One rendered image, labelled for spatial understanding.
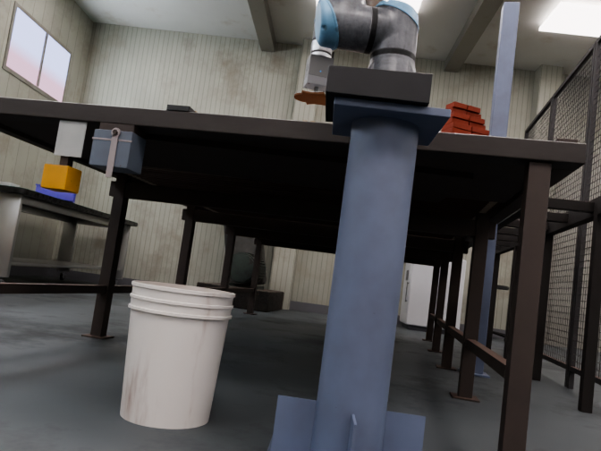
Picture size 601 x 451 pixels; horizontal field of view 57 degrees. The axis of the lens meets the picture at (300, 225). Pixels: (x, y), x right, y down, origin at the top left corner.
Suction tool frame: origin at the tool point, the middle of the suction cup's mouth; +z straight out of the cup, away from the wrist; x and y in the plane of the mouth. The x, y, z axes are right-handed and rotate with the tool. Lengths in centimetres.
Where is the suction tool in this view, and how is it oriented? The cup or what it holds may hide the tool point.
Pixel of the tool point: (314, 100)
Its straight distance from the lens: 196.6
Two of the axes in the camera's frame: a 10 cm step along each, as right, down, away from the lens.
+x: 2.2, -0.7, -9.7
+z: -1.3, 9.9, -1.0
